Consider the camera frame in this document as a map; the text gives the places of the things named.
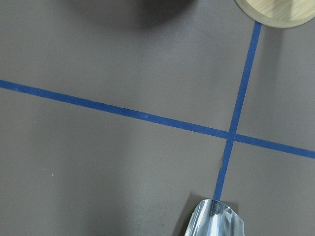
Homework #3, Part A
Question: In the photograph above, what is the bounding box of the metal ice scoop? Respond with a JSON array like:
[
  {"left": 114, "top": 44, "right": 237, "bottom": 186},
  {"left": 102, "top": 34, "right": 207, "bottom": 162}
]
[{"left": 184, "top": 199, "right": 245, "bottom": 236}]

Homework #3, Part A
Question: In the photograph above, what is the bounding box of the wooden round stand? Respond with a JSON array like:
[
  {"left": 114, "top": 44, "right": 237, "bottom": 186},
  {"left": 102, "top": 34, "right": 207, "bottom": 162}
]
[{"left": 236, "top": 0, "right": 315, "bottom": 29}]

